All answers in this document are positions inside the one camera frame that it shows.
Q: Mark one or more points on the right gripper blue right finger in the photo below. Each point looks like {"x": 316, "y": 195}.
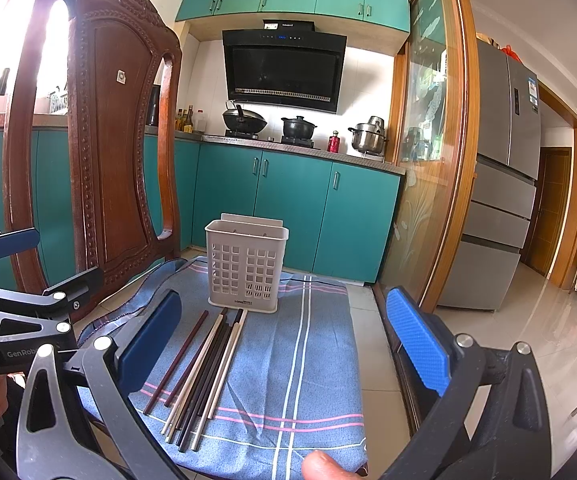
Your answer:
{"x": 450, "y": 368}

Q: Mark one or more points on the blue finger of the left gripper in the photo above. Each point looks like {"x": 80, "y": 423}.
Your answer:
{"x": 74, "y": 293}
{"x": 16, "y": 240}

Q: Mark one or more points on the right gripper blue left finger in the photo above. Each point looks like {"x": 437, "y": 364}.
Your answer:
{"x": 116, "y": 366}

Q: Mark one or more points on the reddish brown chopstick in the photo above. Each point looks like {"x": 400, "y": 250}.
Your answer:
{"x": 174, "y": 363}
{"x": 182, "y": 380}

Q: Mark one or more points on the cream white chopstick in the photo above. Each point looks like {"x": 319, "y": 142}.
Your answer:
{"x": 171, "y": 422}

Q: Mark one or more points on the black chopstick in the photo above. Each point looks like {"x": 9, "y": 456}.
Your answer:
{"x": 211, "y": 379}

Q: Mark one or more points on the thin white chopstick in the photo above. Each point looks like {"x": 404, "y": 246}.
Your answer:
{"x": 203, "y": 421}

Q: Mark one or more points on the beige chopstick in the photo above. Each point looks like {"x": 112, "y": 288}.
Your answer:
{"x": 225, "y": 363}

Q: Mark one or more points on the dark brown chopstick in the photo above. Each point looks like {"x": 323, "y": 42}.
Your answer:
{"x": 187, "y": 401}

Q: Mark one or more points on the person's right hand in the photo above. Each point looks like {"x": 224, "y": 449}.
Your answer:
{"x": 319, "y": 466}

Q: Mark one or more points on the silver refrigerator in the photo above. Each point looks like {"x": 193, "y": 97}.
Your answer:
{"x": 504, "y": 189}

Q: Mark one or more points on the blue striped towel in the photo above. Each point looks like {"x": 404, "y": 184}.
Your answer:
{"x": 293, "y": 385}

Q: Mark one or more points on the white plastic utensil basket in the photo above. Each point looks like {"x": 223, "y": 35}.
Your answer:
{"x": 245, "y": 260}

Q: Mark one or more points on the teal lower cabinets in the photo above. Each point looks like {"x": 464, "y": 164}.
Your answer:
{"x": 337, "y": 214}

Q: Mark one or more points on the oil bottles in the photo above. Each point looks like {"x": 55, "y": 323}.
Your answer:
{"x": 190, "y": 120}

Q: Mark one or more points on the brown wooden door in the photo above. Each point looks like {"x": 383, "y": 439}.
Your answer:
{"x": 552, "y": 191}

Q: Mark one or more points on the carved wooden chair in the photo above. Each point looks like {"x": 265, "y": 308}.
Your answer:
{"x": 123, "y": 68}

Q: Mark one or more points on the black wok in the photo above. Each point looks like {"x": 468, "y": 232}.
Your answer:
{"x": 242, "y": 121}

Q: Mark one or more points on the stainless steel pot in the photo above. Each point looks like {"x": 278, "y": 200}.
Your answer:
{"x": 369, "y": 137}

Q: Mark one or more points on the wooden glass sliding door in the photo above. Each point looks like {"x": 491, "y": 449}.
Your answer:
{"x": 433, "y": 139}

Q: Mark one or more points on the red thermos bottle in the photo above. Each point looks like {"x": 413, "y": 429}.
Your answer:
{"x": 333, "y": 142}

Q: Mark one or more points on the gas stove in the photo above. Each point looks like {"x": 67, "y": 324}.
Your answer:
{"x": 302, "y": 143}

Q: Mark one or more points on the black cooking pot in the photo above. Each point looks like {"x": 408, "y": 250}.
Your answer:
{"x": 298, "y": 128}

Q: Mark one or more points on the black range hood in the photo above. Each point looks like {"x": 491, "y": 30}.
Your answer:
{"x": 295, "y": 67}

